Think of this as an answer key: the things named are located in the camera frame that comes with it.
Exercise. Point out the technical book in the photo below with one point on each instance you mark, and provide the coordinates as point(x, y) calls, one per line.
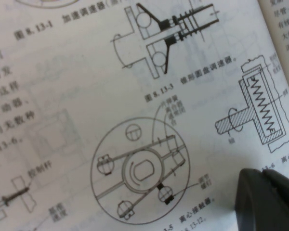
point(110, 96)

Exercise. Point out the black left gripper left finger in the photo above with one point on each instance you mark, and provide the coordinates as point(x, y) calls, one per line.
point(265, 207)

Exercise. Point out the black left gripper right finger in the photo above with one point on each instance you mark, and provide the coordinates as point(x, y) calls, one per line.
point(287, 184)

